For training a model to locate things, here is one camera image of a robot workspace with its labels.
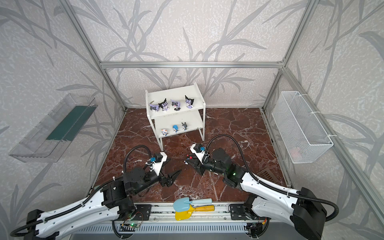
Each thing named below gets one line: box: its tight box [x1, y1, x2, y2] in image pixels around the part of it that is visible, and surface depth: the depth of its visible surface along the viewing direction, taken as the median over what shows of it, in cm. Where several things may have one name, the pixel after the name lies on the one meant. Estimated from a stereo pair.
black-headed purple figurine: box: [158, 98, 169, 112], surface depth 72 cm
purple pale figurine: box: [170, 99, 181, 111], surface depth 72 cm
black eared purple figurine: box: [149, 100, 160, 112], surface depth 72 cm
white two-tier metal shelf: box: [145, 82, 206, 152], surface depth 82 cm
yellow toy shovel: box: [175, 205, 215, 221], surface depth 74 cm
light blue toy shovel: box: [173, 197, 213, 213], surface depth 77 cm
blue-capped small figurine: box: [172, 124, 179, 133], surface depth 87 cm
